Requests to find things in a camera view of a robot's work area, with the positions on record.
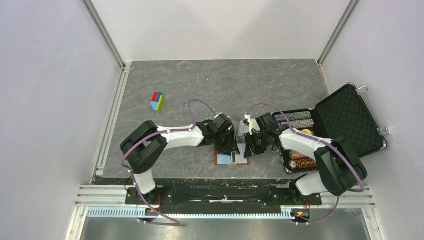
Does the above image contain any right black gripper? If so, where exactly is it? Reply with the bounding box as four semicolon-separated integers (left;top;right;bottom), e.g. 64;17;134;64
244;130;270;158

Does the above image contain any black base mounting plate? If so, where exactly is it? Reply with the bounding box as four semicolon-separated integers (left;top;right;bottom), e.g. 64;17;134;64
125;178;322;214

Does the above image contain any brown leather card holder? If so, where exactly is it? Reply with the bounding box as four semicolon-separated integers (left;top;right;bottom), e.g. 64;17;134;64
214;143;250;166

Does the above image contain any clear plastic card sleeve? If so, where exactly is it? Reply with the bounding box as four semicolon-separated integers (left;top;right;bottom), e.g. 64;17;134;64
237;120;250;144

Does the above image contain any multicoloured block toy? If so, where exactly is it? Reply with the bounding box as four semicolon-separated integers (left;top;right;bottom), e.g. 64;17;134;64
150;91;165;113

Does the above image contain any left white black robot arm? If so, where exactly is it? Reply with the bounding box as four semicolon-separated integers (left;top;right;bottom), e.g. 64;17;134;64
120;113;240;204

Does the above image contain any purple poker chip roll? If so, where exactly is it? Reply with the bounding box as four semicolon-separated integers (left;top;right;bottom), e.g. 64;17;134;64
290;119;315;129

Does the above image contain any white card with magnetic stripe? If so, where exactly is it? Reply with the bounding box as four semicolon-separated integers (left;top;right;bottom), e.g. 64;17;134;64
230;153;250;165

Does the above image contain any black poker chip case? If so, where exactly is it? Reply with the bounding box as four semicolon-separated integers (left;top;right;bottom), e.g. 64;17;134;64
269;82;388;174

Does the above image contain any white slotted cable duct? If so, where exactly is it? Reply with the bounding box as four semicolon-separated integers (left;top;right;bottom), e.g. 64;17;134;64
86;207;295;220

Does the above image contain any orange brown poker chip roll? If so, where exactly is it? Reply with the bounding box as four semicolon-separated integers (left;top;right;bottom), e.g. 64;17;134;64
289;150;308;160

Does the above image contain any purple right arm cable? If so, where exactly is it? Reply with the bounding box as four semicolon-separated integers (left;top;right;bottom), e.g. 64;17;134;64
246;101;366;226

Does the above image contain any green poker chip roll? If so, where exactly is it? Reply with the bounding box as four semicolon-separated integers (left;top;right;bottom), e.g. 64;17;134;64
287;111;312;121

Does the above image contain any yellow round chip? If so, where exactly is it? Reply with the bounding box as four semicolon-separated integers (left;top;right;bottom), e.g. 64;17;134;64
301;129;314;136

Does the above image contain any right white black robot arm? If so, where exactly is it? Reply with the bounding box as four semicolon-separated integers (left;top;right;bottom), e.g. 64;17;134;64
244;113;368;204

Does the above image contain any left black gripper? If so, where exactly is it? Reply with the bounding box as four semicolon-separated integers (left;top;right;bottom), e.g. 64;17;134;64
213;128;240;157

